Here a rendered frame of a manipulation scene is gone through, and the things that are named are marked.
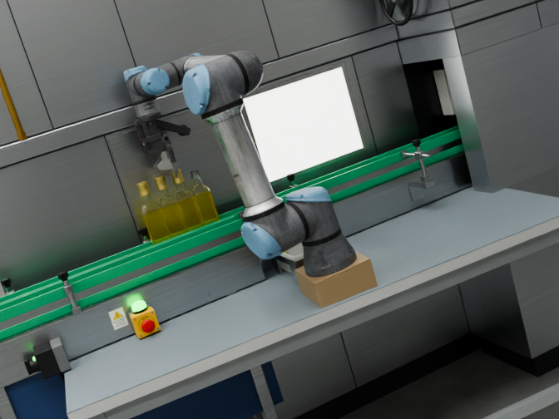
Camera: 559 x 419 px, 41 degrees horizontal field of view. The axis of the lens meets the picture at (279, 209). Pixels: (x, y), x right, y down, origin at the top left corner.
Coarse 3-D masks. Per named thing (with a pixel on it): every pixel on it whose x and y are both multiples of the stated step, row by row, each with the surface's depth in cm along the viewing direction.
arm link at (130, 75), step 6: (144, 66) 234; (126, 72) 232; (132, 72) 232; (138, 72) 232; (126, 78) 233; (132, 78) 232; (126, 84) 235; (132, 84) 231; (132, 90) 233; (132, 96) 235; (138, 96) 234; (144, 96) 234; (150, 96) 234; (138, 102) 234
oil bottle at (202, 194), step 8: (192, 192) 246; (200, 192) 244; (208, 192) 245; (200, 200) 245; (208, 200) 246; (200, 208) 245; (208, 208) 246; (200, 216) 246; (208, 216) 246; (216, 216) 247
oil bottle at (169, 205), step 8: (160, 200) 242; (168, 200) 241; (176, 200) 243; (168, 208) 241; (176, 208) 242; (168, 216) 241; (176, 216) 242; (168, 224) 242; (176, 224) 243; (184, 224) 244; (176, 232) 243; (184, 232) 244
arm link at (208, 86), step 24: (192, 72) 190; (216, 72) 190; (240, 72) 193; (192, 96) 192; (216, 96) 190; (240, 96) 196; (216, 120) 193; (240, 120) 195; (240, 144) 194; (240, 168) 195; (240, 192) 198; (264, 192) 197; (264, 216) 196; (288, 216) 199; (264, 240) 195; (288, 240) 199
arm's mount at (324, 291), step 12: (360, 264) 206; (300, 276) 215; (324, 276) 205; (336, 276) 204; (348, 276) 205; (360, 276) 207; (372, 276) 208; (300, 288) 220; (312, 288) 207; (324, 288) 204; (336, 288) 205; (348, 288) 206; (360, 288) 207; (312, 300) 211; (324, 300) 204; (336, 300) 205
